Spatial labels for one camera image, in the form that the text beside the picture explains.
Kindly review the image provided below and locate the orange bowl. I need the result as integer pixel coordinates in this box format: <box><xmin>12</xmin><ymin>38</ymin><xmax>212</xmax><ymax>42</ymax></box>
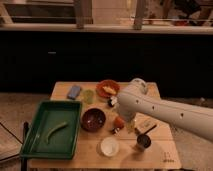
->
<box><xmin>96</xmin><ymin>79</ymin><xmax>120</xmax><ymax>98</ymax></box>

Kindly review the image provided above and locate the green plastic cup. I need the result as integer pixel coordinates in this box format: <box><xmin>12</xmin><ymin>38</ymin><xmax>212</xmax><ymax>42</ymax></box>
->
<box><xmin>83</xmin><ymin>89</ymin><xmax>94</xmax><ymax>104</ymax></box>

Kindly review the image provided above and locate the white black handled brush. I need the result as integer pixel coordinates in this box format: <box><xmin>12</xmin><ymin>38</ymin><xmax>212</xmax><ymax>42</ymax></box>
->
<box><xmin>107</xmin><ymin>96</ymin><xmax>117</xmax><ymax>107</ymax></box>

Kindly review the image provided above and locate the blue sponge block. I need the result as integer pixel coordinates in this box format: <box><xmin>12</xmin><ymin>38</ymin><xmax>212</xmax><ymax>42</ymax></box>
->
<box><xmin>67</xmin><ymin>85</ymin><xmax>81</xmax><ymax>100</ymax></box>

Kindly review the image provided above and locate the white round cup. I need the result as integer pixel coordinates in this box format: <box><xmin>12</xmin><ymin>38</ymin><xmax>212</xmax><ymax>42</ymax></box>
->
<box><xmin>97</xmin><ymin>137</ymin><xmax>119</xmax><ymax>157</ymax></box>

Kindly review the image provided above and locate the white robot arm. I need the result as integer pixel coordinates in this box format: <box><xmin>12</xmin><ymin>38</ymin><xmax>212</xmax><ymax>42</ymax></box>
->
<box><xmin>117</xmin><ymin>78</ymin><xmax>213</xmax><ymax>142</ymax></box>

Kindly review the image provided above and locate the yellow food piece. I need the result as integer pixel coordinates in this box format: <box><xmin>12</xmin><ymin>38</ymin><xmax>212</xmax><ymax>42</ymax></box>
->
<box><xmin>103</xmin><ymin>86</ymin><xmax>116</xmax><ymax>95</ymax></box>

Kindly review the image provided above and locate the green bean pod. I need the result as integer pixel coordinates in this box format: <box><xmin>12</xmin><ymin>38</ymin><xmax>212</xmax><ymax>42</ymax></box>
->
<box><xmin>45</xmin><ymin>122</ymin><xmax>68</xmax><ymax>144</ymax></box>

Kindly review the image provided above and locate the green plastic tray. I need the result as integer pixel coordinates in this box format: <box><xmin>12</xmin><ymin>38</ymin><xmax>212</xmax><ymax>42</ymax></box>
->
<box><xmin>20</xmin><ymin>101</ymin><xmax>82</xmax><ymax>160</ymax></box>

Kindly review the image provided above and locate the dark maroon bowl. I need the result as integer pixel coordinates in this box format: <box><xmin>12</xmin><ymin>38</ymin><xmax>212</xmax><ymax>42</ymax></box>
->
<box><xmin>81</xmin><ymin>108</ymin><xmax>106</xmax><ymax>132</ymax></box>

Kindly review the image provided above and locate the metal measuring cup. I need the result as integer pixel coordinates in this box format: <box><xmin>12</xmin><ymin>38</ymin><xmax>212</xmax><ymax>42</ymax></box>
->
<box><xmin>135</xmin><ymin>126</ymin><xmax>154</xmax><ymax>151</ymax></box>

